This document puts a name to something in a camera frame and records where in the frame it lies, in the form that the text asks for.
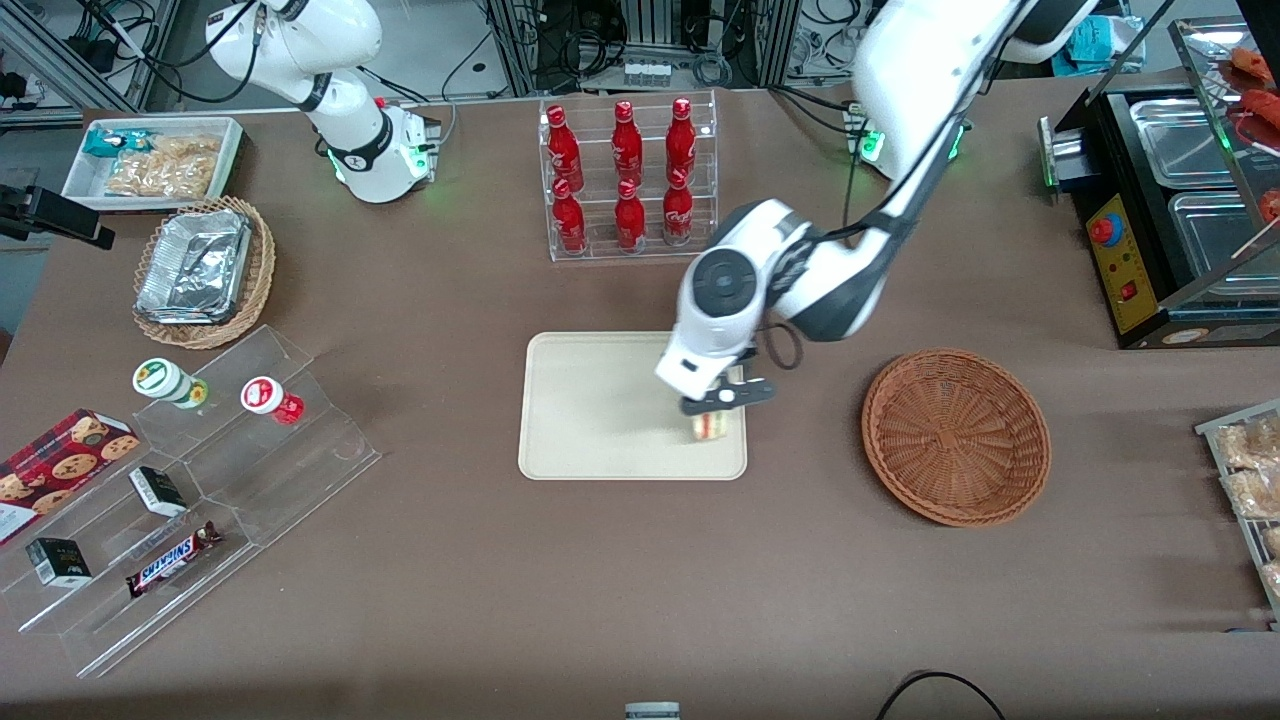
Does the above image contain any beige plastic tray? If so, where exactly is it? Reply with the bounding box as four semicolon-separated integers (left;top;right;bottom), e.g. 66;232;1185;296
518;331;748;482

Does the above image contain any brown wicker basket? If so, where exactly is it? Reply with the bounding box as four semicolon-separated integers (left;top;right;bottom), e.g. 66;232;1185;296
861;347;1052;528

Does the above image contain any light wicker basket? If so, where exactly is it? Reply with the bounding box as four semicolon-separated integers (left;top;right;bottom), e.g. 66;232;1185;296
132;196;277;351

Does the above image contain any clear acrylic bottle rack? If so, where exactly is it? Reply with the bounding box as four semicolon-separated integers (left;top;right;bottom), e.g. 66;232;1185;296
538;90;719;263

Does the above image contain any red cola bottle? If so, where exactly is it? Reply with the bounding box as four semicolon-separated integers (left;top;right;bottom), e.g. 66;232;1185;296
611;100;644;187
666;97;697;184
662;170;694;247
546;105;584;191
614;178;647;251
552;178;588;253

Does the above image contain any aluminium equipment rack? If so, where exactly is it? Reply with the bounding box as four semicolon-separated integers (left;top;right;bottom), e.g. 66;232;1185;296
485;0;806;96

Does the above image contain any red lidded yogurt cup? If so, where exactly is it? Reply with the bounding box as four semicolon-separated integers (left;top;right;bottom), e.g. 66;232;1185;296
240;376;306;425

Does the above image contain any clear acrylic stepped stand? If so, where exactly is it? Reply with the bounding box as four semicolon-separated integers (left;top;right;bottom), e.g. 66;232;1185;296
0;324;383;679

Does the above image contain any black food warmer appliance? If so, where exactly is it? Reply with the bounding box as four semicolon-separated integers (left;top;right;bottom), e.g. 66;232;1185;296
1040;15;1280;351

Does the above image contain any stack of foil containers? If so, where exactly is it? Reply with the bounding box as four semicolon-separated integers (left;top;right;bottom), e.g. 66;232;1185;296
136;208;252;325

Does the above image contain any green lidded yogurt cup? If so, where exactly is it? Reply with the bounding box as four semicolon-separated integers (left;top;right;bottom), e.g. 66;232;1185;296
133;358;210;411

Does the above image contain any steel warmer pan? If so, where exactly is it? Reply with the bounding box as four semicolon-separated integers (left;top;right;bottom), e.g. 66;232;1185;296
1128;97;1243;189
1167;190;1280;293

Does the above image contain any teal plastic bag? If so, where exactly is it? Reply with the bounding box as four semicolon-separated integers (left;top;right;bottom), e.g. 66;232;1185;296
1064;14;1147;77

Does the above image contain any small black box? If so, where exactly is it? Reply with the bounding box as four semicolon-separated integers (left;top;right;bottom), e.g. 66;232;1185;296
26;538;93;587
129;466;188;518

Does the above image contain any Snickers chocolate bar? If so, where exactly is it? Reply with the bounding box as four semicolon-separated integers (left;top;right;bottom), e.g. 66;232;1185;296
125;521;222;599

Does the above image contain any bag of rice crackers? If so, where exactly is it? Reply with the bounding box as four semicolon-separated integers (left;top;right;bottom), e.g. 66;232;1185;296
105;135;223;199

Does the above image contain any red cookie box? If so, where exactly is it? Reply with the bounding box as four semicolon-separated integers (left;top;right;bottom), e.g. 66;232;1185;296
0;408;141;546

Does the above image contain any teal snack packet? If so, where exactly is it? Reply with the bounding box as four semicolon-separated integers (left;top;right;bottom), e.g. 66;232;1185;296
82;128;151;159

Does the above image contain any white rectangular bin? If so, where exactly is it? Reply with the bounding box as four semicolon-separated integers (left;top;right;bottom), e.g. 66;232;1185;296
62;116;246;211

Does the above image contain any black cable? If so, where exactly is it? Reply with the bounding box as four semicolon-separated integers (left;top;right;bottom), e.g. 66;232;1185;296
876;671;1007;720

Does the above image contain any grey wire rack tray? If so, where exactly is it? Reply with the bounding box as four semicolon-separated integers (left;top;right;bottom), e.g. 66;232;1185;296
1195;400;1280;633

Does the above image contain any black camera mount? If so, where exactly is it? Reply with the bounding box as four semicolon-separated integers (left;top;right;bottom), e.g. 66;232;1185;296
0;185;116;251

